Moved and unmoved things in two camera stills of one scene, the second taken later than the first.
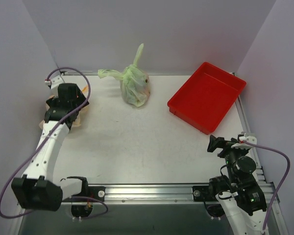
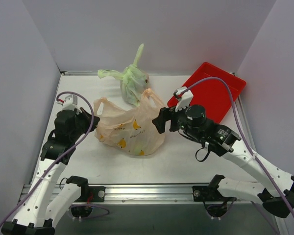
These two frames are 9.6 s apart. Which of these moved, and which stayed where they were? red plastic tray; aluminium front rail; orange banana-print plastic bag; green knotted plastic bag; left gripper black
Moved: left gripper black; orange banana-print plastic bag
Stayed: aluminium front rail; red plastic tray; green knotted plastic bag
